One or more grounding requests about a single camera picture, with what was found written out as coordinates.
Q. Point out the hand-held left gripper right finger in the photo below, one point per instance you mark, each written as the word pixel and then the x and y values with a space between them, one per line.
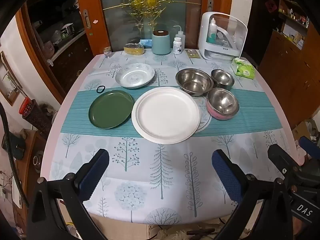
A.
pixel 226 177

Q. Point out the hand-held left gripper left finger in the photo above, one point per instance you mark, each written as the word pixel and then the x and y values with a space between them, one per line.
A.
pixel 93 173

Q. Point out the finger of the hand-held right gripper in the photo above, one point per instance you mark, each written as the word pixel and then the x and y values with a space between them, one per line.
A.
pixel 282 158
pixel 310 146

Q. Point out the large white plate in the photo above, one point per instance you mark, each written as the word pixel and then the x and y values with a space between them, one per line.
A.
pixel 166 115

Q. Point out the large steel bowl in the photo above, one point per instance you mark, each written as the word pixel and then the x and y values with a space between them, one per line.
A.
pixel 193 82

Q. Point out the floral porcelain plate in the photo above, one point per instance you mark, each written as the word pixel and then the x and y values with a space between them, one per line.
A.
pixel 135 76

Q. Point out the green plate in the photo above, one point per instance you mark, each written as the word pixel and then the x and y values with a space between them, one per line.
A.
pixel 110 110

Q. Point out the wooden storage cabinet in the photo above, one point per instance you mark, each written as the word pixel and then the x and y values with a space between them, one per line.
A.
pixel 287 75

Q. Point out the pink steel bowl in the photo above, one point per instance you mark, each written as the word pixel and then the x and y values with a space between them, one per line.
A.
pixel 222 102

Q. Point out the red lid jar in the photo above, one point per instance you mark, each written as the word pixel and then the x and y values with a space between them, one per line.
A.
pixel 37 118

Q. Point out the green tissue pack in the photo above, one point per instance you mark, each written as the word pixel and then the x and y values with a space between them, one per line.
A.
pixel 243 69

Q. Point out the small steel bowl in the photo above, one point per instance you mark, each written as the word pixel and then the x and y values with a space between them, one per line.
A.
pixel 222 78

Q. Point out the white countertop appliance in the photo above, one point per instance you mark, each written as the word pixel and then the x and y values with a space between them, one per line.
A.
pixel 225 51

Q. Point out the small glass jar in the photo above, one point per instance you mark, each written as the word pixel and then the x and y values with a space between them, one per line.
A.
pixel 107 52

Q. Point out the wooden display cabinet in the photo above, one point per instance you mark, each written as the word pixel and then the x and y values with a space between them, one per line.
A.
pixel 72 52

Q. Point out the small sachet packet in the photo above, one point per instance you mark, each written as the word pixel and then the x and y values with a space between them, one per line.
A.
pixel 192 53

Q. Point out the yellow sponge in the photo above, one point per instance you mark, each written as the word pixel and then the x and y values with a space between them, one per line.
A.
pixel 134 49

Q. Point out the white pill bottle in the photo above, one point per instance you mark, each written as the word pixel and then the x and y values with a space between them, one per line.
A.
pixel 177 47

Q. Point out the teal liquid bottle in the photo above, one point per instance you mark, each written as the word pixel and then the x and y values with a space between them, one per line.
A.
pixel 212 33

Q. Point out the teal canister brown lid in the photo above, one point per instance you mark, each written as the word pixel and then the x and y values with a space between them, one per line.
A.
pixel 161 43

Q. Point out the white squeeze bottle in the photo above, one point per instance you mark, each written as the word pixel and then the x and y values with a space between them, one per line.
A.
pixel 181 33

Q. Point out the gold door ornament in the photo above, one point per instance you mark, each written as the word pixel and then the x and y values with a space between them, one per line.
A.
pixel 150 0

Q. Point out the wooden picture frame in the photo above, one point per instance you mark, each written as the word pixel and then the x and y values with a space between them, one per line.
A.
pixel 10 100

